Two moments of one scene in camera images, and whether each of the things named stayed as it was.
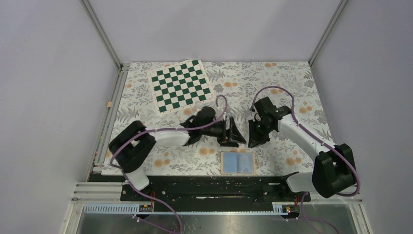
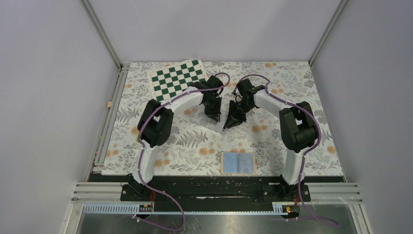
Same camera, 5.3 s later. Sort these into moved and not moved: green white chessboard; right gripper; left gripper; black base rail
Moved: right gripper; left gripper
Not moved: green white chessboard; black base rail
